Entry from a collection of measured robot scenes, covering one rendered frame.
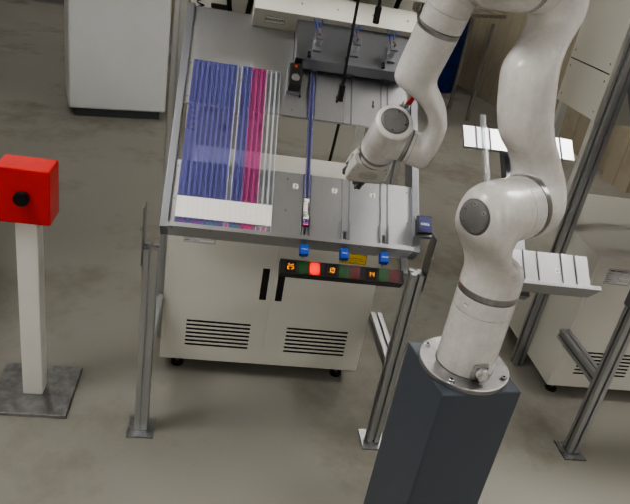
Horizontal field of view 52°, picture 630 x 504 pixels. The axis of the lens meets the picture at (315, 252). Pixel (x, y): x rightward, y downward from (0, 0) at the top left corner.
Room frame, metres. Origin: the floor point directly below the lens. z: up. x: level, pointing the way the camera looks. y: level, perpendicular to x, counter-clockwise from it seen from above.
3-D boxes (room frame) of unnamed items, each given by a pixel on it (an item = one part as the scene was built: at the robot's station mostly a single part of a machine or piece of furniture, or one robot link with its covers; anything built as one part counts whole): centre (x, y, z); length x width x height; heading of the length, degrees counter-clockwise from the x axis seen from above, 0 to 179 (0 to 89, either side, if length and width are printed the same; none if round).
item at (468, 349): (1.15, -0.35, 0.79); 0.19 x 0.19 x 0.18
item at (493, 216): (1.12, -0.33, 1.00); 0.19 x 0.12 x 0.24; 132
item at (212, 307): (2.18, 0.18, 0.31); 0.70 x 0.65 x 0.62; 100
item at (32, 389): (1.60, 0.80, 0.39); 0.24 x 0.24 x 0.78; 10
